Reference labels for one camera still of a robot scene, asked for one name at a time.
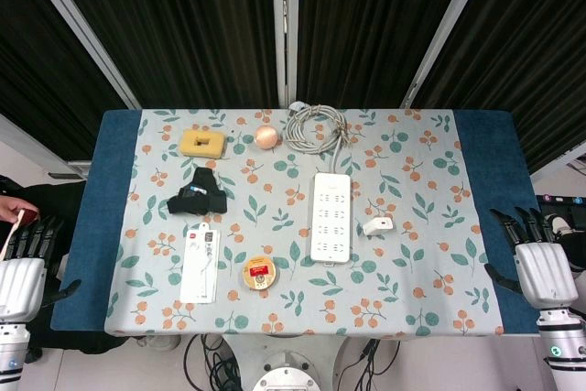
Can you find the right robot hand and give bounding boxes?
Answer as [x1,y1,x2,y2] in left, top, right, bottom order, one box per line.
[483,206,581,310]

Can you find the person's bare hand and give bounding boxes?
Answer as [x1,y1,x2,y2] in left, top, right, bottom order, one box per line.
[0,195,38,223]

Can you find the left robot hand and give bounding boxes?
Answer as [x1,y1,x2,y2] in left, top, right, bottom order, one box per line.
[0,214,82,320]

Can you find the white AC adapter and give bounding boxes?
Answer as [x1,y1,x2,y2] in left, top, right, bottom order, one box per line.
[363,216,395,239]

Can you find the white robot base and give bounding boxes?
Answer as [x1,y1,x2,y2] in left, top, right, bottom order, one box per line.
[222,334,382,391]

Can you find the white power strip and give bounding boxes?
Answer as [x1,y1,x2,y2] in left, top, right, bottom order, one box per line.
[309,171,353,269]

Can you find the floral tablecloth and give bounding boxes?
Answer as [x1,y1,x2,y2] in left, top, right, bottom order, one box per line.
[103,109,505,337]

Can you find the beige wooden stick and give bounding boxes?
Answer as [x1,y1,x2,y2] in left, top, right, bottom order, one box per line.
[0,208,27,260]

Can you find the black and white shoe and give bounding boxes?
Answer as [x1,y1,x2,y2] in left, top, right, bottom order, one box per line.
[550,213,586,269]

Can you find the person's black clothing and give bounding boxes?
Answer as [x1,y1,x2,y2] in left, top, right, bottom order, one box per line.
[0,174,89,255]

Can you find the black device with lights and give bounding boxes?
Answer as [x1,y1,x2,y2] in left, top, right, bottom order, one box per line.
[535,193,586,210]

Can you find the blue table cover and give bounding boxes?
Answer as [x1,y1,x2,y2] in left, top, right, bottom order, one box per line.
[49,109,574,333]

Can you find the black curtain panel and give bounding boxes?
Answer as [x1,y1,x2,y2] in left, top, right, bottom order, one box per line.
[410,0,586,176]
[41,0,281,111]
[296,0,478,109]
[0,0,128,164]

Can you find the white packaged ruler set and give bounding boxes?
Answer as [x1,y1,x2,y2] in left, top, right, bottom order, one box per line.
[179,222,222,305]

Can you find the yellow sponge block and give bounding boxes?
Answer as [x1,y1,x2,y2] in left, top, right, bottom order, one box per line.
[179,129,229,159]

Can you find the round yellow tin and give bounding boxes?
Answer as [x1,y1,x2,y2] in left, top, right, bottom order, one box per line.
[241,255,281,292]

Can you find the pink ball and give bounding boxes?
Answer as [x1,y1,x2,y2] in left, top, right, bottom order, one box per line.
[254,124,280,150]

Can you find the white frame rail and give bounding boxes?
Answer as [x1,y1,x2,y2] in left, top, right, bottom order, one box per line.
[0,114,91,180]
[530,139,586,182]

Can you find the black strap brace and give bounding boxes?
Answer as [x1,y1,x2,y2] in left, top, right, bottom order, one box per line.
[166,167,229,217]

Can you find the white frame post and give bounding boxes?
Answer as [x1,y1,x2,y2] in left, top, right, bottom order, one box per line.
[399,0,496,109]
[16,0,142,111]
[270,0,301,111]

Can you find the black floor cables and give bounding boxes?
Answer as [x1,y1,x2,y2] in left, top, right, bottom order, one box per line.
[182,333,400,391]

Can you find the grey cable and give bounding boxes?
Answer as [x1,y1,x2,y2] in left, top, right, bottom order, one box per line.
[285,102,352,173]

